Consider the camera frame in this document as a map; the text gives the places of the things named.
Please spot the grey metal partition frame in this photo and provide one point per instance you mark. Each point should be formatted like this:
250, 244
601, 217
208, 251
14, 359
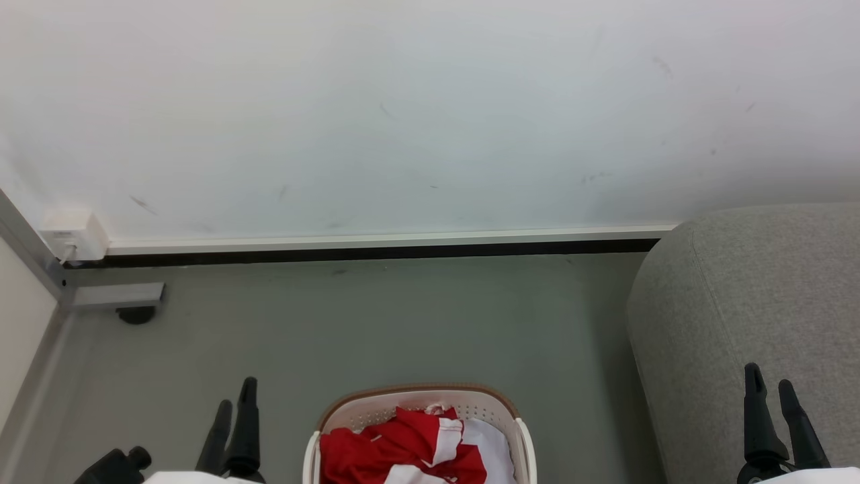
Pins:
40, 269

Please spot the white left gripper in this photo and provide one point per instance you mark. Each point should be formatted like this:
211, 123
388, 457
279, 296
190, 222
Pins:
195, 478

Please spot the white perforated laundry basket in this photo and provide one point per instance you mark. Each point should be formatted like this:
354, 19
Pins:
376, 413

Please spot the red and white garment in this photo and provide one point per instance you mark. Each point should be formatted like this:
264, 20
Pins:
396, 444

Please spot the white wall socket box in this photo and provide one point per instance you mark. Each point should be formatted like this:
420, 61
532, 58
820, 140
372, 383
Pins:
75, 234

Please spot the pale white cloth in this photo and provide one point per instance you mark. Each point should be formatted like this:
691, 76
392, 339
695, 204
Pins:
494, 444

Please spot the cream partition panel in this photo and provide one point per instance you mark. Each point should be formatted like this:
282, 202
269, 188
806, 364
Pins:
20, 316

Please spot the white wall baseboard strip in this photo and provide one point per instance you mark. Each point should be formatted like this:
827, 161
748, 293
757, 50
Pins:
376, 240

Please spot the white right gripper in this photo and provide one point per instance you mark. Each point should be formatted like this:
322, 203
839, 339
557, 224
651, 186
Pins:
813, 476

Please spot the grey fabric sofa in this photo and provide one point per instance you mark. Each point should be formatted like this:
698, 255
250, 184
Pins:
732, 302

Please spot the black round partition foot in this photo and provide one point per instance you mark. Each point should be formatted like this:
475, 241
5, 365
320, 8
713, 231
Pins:
136, 314

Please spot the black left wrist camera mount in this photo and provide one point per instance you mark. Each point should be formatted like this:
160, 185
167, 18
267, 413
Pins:
113, 467

